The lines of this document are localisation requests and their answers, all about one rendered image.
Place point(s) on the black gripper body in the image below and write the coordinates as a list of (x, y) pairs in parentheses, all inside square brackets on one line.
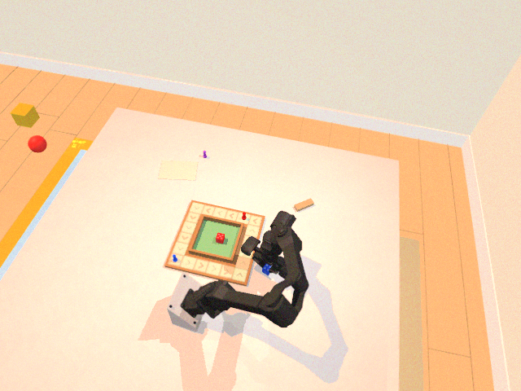
[(271, 259)]

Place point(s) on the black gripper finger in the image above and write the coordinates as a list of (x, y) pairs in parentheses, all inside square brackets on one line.
[(272, 270), (259, 262)]

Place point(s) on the blue die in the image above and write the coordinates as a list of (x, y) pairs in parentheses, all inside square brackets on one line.
[(265, 269)]

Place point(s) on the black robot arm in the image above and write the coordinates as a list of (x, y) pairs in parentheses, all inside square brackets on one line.
[(217, 296)]

